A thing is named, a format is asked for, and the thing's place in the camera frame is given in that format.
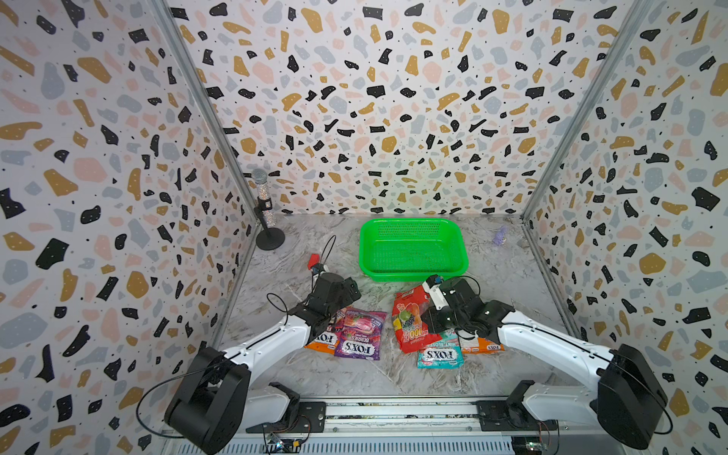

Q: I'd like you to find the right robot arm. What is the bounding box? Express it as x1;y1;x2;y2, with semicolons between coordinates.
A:
422;275;670;450

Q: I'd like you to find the black microphone stand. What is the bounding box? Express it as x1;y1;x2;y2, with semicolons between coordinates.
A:
251;168;286;251

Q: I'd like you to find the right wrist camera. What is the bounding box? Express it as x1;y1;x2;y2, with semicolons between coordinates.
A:
423;275;449;311

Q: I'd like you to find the small purple object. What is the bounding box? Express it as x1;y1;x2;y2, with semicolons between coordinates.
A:
493;226;509;246

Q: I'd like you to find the red candy bag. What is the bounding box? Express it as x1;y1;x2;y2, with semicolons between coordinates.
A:
392;286;442;354

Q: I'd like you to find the orange candy bag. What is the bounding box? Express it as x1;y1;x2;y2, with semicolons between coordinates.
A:
458;332;505;355

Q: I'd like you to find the purple Fox's berries bag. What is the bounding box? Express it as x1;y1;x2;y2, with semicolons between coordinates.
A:
335;307;387;361

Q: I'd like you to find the green plastic basket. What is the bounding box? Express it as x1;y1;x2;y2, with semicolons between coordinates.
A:
359;218;469;282

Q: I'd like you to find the red block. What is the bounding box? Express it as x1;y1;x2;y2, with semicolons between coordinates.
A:
307;253;320;270

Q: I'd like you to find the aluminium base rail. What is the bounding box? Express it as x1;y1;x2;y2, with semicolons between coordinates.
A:
155;394;644;455

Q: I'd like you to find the orange Fox's fruits bag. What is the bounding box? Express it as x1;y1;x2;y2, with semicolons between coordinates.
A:
305;318;340;356

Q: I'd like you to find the teal Fox's candy bag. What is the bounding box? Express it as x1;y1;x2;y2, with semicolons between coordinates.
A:
417;331;464;370

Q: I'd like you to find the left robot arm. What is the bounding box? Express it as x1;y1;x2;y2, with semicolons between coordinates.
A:
135;271;361;454

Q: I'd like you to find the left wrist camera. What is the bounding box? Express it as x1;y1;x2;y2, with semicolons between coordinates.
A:
310;263;326;276

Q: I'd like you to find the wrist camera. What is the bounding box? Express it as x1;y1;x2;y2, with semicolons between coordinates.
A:
423;275;449;311
310;263;326;276

